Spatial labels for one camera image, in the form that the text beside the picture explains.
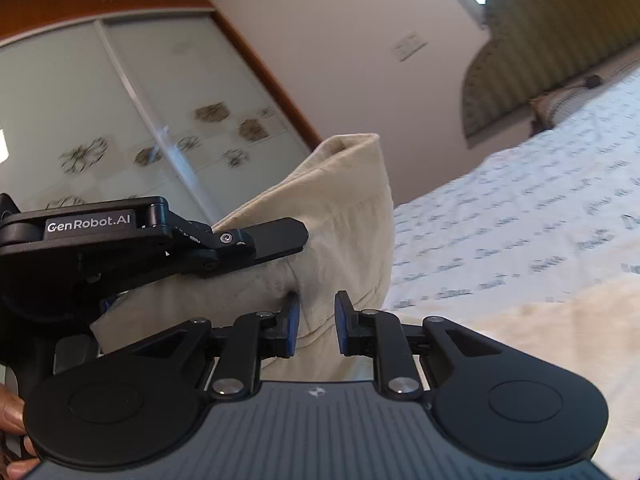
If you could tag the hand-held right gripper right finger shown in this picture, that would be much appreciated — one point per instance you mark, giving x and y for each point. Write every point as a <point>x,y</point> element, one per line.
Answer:
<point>342,327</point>

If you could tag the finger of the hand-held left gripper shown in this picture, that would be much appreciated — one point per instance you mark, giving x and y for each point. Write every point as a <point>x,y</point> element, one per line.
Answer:
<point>270,240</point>

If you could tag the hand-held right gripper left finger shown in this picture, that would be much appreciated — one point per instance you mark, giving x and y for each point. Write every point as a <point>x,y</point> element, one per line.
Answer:
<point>293,327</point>

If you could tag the cream pants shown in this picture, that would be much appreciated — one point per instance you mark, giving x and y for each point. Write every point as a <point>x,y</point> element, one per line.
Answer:
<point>340,200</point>

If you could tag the person's left hand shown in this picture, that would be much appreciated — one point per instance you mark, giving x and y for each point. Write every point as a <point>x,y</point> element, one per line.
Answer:
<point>11,412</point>

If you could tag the cream jacquard blanket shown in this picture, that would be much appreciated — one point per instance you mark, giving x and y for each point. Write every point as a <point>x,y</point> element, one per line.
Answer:
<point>575,355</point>

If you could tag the striped pillow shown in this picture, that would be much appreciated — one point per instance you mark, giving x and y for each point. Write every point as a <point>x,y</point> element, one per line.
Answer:
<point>562,107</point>

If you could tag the green padded headboard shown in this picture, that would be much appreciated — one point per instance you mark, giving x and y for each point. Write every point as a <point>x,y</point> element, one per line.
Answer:
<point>540,25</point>

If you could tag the small black device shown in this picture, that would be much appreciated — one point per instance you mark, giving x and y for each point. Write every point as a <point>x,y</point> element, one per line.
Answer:
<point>593,81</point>

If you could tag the white wall socket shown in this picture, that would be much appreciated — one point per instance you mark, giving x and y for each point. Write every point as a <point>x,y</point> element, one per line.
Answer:
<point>419,41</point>
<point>401,50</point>

